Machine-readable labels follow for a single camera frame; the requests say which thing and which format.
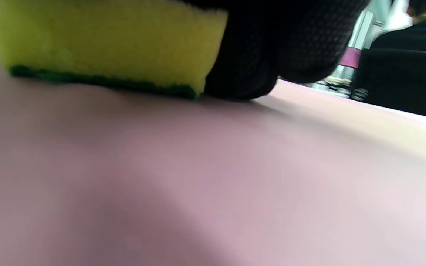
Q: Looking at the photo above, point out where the black office chair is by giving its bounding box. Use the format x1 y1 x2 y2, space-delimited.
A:
350 48 426 122

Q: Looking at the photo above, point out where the pink monitor screen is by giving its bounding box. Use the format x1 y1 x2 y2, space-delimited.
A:
339 46 363 69

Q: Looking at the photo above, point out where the person's right hand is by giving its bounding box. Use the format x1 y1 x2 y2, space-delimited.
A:
183 0 371 101

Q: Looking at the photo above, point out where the yellow sponge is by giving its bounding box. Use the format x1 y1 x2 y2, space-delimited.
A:
0 0 229 100

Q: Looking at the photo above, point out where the pink cutting board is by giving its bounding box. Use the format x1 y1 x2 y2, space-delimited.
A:
0 39 426 266

